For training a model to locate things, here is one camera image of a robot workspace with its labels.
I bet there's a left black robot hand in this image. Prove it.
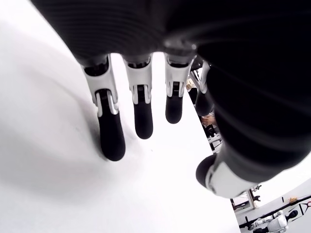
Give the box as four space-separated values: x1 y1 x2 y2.
29 0 311 199

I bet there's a black wheeled gantry frame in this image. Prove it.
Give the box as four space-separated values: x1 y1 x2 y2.
239 194 311 230

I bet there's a white humanoid robot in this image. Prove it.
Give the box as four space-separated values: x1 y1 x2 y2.
247 210 300 233

